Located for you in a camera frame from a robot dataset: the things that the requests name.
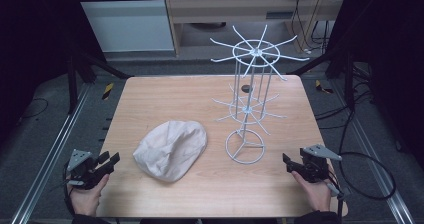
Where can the black table grommet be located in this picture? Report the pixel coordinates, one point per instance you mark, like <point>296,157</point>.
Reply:
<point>246,88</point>

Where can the person's right hand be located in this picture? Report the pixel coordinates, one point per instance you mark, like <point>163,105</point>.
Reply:
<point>315,192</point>

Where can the person's left hand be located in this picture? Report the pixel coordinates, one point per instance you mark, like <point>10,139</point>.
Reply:
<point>87,197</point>

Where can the wooden desk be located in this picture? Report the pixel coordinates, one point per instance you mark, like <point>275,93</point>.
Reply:
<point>230,10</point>

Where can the black stand legs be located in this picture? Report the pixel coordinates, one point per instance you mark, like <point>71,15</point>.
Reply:
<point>348,80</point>
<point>71,84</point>

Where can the aluminium floor rail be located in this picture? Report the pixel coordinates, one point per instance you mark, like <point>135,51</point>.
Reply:
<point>376,170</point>
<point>50,154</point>

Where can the white cabinet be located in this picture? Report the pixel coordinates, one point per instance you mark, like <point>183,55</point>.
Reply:
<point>126,24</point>

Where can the white fabric cap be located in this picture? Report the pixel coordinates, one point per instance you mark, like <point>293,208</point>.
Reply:
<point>171,150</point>

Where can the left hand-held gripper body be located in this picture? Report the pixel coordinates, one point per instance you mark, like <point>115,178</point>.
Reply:
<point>81,170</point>

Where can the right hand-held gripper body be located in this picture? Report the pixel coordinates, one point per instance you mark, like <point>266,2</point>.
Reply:
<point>316,165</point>

